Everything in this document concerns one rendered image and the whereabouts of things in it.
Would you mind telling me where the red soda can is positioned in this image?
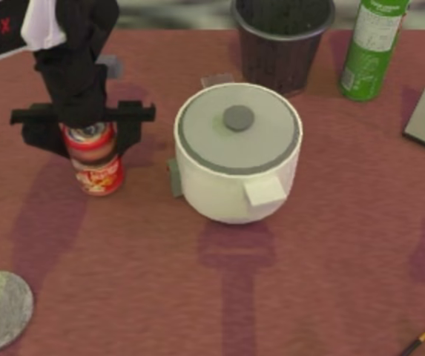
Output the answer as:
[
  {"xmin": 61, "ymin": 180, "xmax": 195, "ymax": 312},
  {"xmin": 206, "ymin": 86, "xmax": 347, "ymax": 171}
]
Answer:
[{"xmin": 61, "ymin": 122, "xmax": 126, "ymax": 197}]

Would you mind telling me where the gray pot lid with knob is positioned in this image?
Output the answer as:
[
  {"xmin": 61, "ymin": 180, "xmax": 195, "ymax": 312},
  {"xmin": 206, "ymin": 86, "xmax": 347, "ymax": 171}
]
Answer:
[{"xmin": 177, "ymin": 86, "xmax": 297, "ymax": 176}]

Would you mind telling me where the gray white cooking pot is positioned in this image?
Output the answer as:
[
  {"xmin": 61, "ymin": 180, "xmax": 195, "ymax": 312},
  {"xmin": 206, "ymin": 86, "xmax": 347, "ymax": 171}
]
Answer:
[{"xmin": 166, "ymin": 73, "xmax": 304, "ymax": 225}]

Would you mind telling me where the black plastic bucket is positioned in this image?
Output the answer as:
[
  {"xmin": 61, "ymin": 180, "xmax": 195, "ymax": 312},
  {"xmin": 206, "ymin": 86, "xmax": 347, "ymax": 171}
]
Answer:
[{"xmin": 230, "ymin": 0, "xmax": 337, "ymax": 96}]

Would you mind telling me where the green spray can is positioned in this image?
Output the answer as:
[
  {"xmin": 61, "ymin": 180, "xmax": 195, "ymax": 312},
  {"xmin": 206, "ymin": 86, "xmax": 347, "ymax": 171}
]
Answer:
[{"xmin": 337, "ymin": 0, "xmax": 411, "ymax": 103}]

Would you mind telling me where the reddish brown tablecloth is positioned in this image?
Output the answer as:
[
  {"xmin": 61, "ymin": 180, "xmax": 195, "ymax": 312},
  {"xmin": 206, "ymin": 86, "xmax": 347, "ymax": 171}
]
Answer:
[{"xmin": 0, "ymin": 28, "xmax": 425, "ymax": 356}]

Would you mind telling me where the pencil with orange tip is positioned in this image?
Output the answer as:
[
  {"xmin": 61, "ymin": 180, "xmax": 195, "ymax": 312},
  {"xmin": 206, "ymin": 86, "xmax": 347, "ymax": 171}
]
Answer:
[{"xmin": 396, "ymin": 323, "xmax": 425, "ymax": 356}]

